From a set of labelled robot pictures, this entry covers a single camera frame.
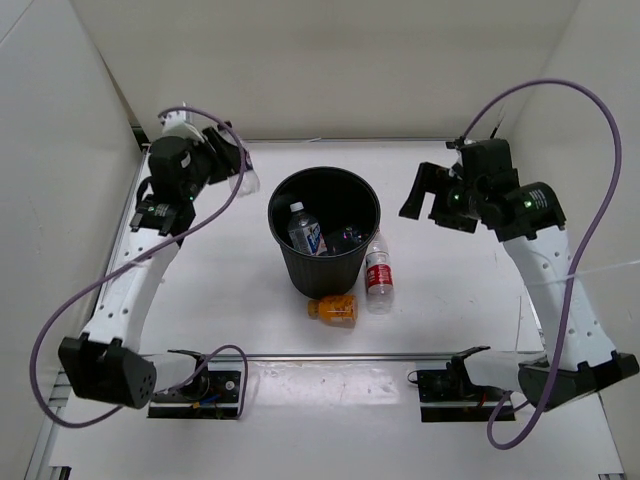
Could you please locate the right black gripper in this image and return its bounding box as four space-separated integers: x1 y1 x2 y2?
399 163 486 235

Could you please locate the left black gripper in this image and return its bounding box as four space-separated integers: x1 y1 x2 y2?
181 127 247 201

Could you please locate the clear plastic bottle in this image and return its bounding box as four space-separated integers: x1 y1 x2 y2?
325 225 370 256

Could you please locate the clear bottle white label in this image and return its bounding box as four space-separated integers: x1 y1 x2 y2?
287 202 327 256

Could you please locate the clear bottle blue label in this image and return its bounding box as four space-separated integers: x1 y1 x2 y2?
228 147 261 198

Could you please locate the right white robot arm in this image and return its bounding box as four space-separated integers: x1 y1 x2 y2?
399 139 639 410

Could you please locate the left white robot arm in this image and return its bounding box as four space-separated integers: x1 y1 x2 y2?
58 121 252 409

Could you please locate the black plastic waste bin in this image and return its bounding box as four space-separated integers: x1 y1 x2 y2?
267 166 381 299

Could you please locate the clear bottle red label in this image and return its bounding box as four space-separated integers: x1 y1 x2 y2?
364 231 394 315

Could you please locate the orange juice bottle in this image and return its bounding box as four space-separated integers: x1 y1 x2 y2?
307 295 358 328

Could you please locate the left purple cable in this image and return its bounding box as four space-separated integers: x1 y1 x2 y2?
29 107 250 429

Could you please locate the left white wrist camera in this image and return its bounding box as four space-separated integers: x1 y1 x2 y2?
160 110 205 144

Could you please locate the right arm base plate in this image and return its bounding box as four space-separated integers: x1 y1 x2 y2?
407 367 504 423

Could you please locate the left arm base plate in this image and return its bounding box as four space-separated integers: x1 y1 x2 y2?
147 356 245 420

